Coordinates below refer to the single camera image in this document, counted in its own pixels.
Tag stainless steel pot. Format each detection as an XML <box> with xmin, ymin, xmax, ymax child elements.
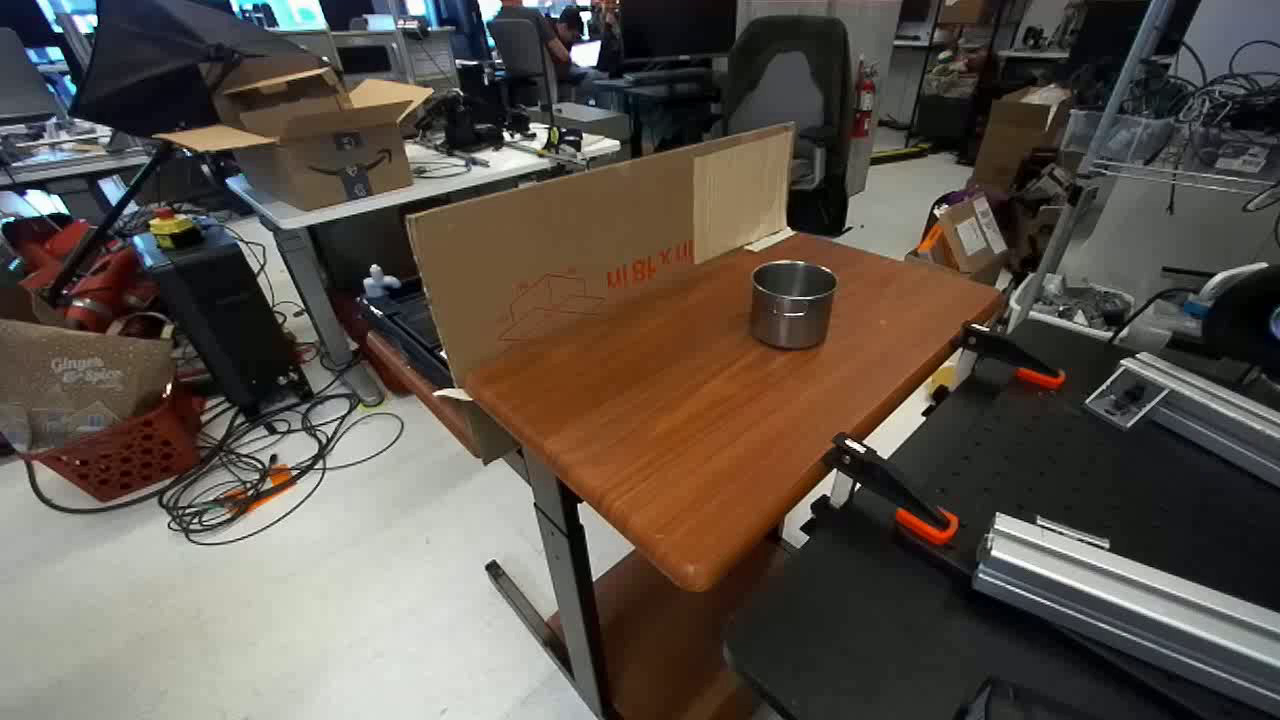
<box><xmin>748</xmin><ymin>257</ymin><xmax>839</xmax><ymax>353</ymax></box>

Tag brown cardboard panel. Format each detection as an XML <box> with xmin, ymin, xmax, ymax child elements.
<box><xmin>404</xmin><ymin>142</ymin><xmax>705</xmax><ymax>393</ymax></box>

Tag light wood panel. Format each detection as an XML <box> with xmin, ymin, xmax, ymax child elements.
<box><xmin>690</xmin><ymin>119</ymin><xmax>801</xmax><ymax>268</ymax></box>

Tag grey metal table leg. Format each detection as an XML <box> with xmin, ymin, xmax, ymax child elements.
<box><xmin>482</xmin><ymin>452</ymin><xmax>616</xmax><ymax>720</ymax></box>

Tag white office desk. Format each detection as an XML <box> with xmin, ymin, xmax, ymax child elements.
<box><xmin>222</xmin><ymin>124</ymin><xmax>631</xmax><ymax>404</ymax></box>

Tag black orange bar clamp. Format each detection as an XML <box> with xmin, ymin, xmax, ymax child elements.
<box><xmin>825</xmin><ymin>434</ymin><xmax>965</xmax><ymax>554</ymax></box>
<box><xmin>962</xmin><ymin>319</ymin><xmax>1073</xmax><ymax>395</ymax></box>

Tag black office chair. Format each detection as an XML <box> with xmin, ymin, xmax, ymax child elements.
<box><xmin>724</xmin><ymin>13</ymin><xmax>855</xmax><ymax>242</ymax></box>

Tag red fire extinguisher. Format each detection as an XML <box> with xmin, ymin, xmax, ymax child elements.
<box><xmin>849</xmin><ymin>58</ymin><xmax>886</xmax><ymax>143</ymax></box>

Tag small labelled cardboard box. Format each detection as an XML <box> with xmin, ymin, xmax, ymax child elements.
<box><xmin>915</xmin><ymin>194</ymin><xmax>1014</xmax><ymax>284</ymax></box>

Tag open cardboard shipping box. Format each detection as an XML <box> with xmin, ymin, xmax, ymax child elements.
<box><xmin>158</xmin><ymin>64</ymin><xmax>439</xmax><ymax>215</ymax></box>

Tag black controller box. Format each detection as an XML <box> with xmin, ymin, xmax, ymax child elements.
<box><xmin>134</xmin><ymin>233</ymin><xmax>305</xmax><ymax>415</ymax></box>

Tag tall closed cardboard box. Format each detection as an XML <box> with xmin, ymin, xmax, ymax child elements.
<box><xmin>969</xmin><ymin>81</ymin><xmax>1077</xmax><ymax>203</ymax></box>

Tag black perforated breadboard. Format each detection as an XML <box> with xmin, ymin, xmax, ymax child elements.
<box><xmin>724</xmin><ymin>312</ymin><xmax>1280</xmax><ymax>720</ymax></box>

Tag yellow red emergency stop button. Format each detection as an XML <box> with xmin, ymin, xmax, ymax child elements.
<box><xmin>145</xmin><ymin>203</ymin><xmax>210</xmax><ymax>257</ymax></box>

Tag red plastic basket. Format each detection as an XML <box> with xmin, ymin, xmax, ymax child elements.
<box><xmin>30</xmin><ymin>385</ymin><xmax>210</xmax><ymax>503</ymax></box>

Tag plain aluminium extrusion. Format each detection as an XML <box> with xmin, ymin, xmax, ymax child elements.
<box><xmin>972</xmin><ymin>514</ymin><xmax>1280</xmax><ymax>718</ymax></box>

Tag black studio light softbox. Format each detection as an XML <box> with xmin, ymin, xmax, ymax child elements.
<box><xmin>68</xmin><ymin>0</ymin><xmax>325</xmax><ymax>142</ymax></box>

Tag brown paper bag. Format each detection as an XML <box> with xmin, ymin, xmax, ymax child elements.
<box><xmin>0</xmin><ymin>318</ymin><xmax>175</xmax><ymax>455</ymax></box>

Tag aluminium extrusion with end plate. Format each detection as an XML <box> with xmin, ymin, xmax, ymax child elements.
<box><xmin>1079</xmin><ymin>348</ymin><xmax>1280</xmax><ymax>492</ymax></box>

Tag tangled floor cables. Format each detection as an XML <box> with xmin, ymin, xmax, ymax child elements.
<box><xmin>16</xmin><ymin>385</ymin><xmax>411</xmax><ymax>554</ymax></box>

